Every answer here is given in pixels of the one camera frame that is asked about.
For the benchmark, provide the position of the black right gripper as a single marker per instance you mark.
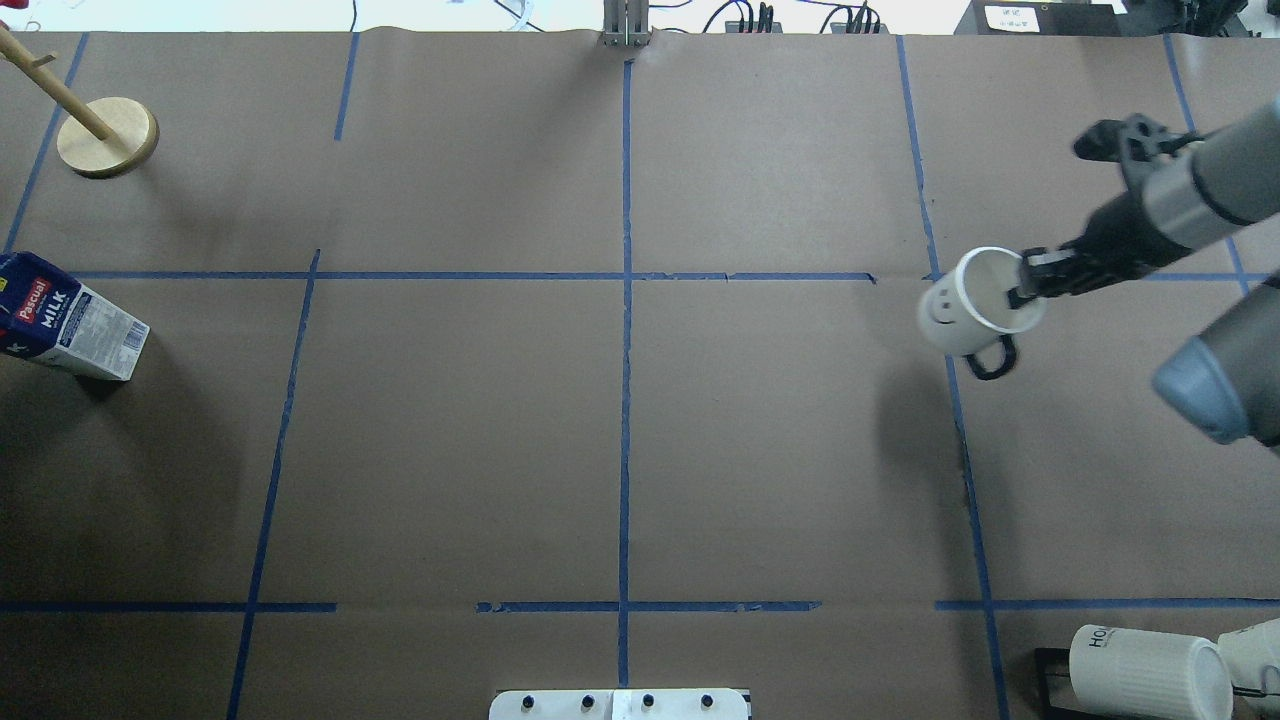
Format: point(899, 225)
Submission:
point(1122, 229)

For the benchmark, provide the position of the white smiley mug black handle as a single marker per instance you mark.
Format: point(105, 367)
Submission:
point(975, 312)

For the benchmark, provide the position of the blue white milk carton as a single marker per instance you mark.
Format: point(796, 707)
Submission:
point(50, 318)

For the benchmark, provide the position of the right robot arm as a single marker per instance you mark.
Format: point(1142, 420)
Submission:
point(1182, 193)

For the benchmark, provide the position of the white ribbed mug on rack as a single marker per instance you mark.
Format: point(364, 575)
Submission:
point(1123, 672)

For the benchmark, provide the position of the wooden mug tree stand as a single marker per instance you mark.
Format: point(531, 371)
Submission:
point(101, 139)

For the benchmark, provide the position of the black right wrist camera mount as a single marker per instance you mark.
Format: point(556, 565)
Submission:
point(1136, 138)

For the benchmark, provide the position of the aluminium frame post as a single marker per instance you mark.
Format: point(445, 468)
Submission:
point(626, 23)

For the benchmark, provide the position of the white camera pole base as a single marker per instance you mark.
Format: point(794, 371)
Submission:
point(623, 703)

